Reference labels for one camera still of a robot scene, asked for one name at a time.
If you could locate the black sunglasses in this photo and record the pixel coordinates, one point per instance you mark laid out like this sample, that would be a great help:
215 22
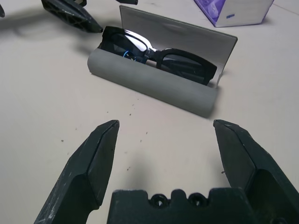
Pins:
182 65

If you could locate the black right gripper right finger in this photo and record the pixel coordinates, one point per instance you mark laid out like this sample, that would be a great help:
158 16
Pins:
245 163

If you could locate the grey glasses case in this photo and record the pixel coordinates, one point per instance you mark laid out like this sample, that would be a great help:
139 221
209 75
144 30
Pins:
151 86

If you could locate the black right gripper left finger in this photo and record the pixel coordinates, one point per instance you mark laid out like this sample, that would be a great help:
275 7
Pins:
81 175

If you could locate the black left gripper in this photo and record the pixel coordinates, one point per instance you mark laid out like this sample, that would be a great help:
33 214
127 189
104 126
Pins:
2 8

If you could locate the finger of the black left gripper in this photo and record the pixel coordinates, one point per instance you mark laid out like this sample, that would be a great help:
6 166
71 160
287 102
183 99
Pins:
128 2

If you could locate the purple tissue pack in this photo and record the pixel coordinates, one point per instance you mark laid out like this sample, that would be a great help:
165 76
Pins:
243 14

